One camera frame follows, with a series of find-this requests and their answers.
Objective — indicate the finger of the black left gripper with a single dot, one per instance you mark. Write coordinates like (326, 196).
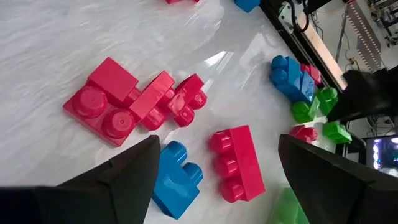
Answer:
(370, 96)

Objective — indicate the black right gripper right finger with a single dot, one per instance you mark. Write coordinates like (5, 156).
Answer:
(342, 193)

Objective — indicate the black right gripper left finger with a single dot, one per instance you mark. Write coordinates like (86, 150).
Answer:
(93, 199)

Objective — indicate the green plastic building block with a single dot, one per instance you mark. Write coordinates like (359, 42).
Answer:
(306, 110)
(328, 98)
(337, 132)

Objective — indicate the red plastic building block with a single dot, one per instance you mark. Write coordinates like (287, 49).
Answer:
(312, 73)
(152, 93)
(93, 105)
(304, 133)
(113, 77)
(188, 93)
(182, 1)

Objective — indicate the blue plastic building block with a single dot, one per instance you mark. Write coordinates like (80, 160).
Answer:
(247, 3)
(280, 71)
(307, 86)
(177, 183)

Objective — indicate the large red building block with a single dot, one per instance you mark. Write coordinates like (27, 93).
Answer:
(242, 163)

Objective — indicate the striped floor mat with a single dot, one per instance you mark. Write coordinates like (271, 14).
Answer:
(367, 40)

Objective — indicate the computer monitor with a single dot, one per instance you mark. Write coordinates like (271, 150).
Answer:
(384, 152)

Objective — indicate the deep clear plastic bin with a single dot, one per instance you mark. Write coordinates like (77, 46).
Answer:
(286, 208)

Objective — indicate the black metal table frame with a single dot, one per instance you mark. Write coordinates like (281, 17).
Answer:
(303, 49)

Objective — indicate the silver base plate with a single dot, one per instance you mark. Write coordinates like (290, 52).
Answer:
(284, 15)

